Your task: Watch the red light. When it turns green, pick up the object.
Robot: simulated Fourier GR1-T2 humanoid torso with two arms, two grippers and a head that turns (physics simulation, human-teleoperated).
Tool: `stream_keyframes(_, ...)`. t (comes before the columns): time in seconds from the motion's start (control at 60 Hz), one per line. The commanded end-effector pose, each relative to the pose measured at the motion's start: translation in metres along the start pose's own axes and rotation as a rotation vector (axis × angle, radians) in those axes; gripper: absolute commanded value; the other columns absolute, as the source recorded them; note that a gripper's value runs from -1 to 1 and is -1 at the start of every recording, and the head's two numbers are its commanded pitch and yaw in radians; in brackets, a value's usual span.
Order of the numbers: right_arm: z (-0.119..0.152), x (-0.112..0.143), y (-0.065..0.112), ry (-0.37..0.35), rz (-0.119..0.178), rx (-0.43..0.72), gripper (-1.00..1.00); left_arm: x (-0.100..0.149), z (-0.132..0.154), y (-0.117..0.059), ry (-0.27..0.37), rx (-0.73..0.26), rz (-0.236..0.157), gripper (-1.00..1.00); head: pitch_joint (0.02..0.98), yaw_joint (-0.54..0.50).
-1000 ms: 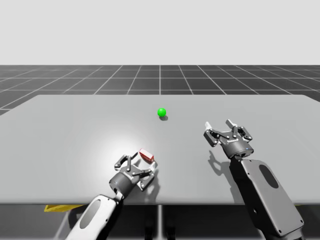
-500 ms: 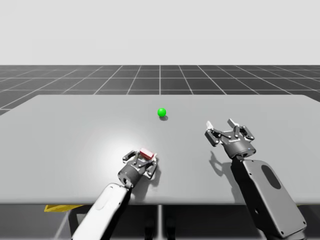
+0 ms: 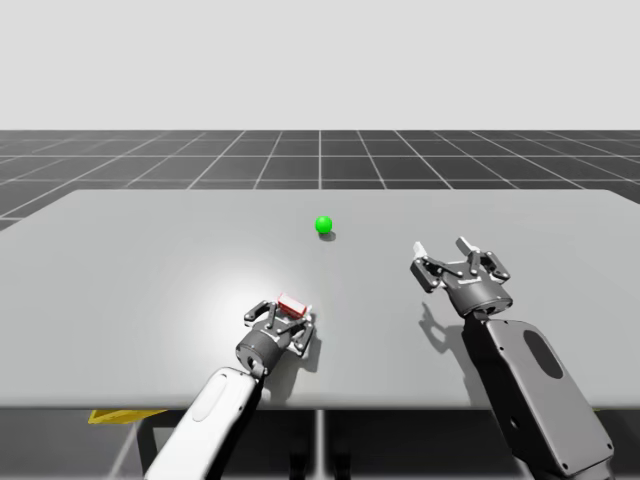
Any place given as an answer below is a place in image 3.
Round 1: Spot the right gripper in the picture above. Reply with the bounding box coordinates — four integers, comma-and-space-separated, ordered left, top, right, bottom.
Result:
409, 236, 514, 318

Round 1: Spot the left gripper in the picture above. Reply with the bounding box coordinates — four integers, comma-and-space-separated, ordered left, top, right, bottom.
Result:
235, 299, 317, 376

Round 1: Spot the red carton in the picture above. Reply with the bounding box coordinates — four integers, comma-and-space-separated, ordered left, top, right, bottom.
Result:
277, 292, 308, 319

